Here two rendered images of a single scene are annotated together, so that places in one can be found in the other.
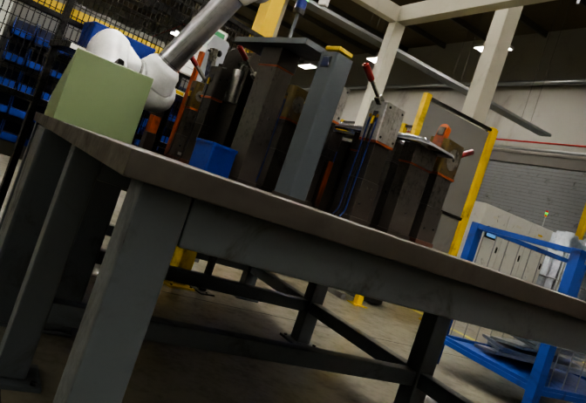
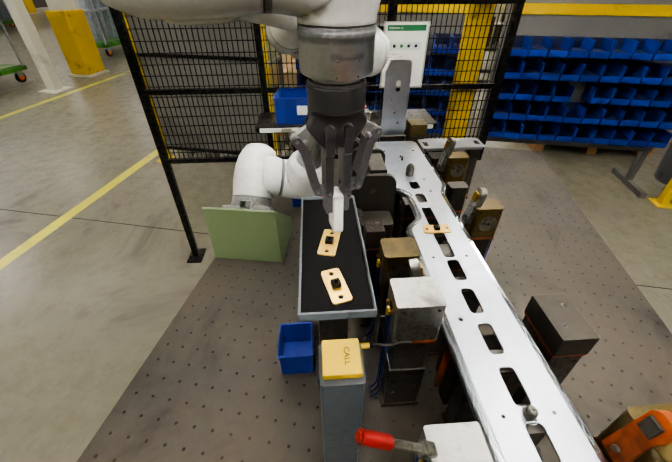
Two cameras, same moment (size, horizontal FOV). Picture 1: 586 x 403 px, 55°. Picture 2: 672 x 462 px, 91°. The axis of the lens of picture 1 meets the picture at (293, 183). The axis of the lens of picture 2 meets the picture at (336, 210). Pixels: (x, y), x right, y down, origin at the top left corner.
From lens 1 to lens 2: 1.69 m
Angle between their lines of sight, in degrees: 52
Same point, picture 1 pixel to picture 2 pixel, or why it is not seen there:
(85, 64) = (214, 218)
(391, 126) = not seen: outside the picture
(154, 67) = (292, 174)
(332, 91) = (338, 417)
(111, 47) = (243, 177)
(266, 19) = not seen: outside the picture
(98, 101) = (239, 240)
